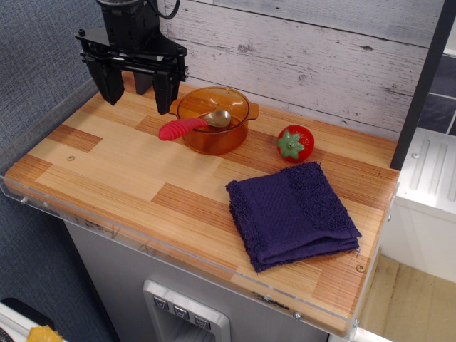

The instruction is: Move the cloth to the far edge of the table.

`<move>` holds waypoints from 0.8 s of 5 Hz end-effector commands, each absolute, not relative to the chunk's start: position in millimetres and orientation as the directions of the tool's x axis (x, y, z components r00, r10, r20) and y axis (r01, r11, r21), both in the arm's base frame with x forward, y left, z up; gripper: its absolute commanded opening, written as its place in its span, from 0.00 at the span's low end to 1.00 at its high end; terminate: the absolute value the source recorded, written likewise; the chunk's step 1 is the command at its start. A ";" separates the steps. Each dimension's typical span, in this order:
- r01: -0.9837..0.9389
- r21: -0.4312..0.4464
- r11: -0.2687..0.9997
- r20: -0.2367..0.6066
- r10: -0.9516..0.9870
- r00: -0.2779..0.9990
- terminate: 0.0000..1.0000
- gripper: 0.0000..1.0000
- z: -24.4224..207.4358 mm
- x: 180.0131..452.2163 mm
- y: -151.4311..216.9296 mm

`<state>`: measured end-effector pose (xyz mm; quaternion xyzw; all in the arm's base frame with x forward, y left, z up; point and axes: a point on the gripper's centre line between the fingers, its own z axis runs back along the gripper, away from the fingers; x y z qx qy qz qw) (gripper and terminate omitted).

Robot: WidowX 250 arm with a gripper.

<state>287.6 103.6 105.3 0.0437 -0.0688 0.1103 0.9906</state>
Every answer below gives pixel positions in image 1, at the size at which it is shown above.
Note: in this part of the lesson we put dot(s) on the red toy tomato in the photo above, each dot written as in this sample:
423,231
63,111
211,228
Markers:
295,143

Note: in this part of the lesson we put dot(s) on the white toy sink unit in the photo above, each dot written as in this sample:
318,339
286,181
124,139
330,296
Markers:
420,228

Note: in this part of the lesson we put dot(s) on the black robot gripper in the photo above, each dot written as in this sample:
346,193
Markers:
131,40

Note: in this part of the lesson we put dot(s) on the red handled metal spoon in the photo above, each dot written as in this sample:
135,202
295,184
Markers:
178,128

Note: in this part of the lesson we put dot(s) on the grey toy fridge cabinet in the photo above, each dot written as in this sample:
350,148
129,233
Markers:
119,272

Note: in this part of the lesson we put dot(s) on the yellow object at corner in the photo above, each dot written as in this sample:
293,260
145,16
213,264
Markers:
43,334

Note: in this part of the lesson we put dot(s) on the silver dispenser panel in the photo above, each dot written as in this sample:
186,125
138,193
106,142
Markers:
176,317

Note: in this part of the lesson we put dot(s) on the clear acrylic table guard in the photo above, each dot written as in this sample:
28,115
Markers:
106,170

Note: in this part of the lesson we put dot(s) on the dark grey block behind gripper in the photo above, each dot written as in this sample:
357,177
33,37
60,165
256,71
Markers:
143,82

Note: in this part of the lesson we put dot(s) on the amber glass pot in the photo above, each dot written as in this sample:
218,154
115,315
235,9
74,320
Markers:
210,140

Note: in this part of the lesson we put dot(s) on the dark blue cloth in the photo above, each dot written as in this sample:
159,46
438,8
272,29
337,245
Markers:
290,216

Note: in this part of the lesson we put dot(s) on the dark grey vertical post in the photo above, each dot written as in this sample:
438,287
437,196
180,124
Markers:
432,61

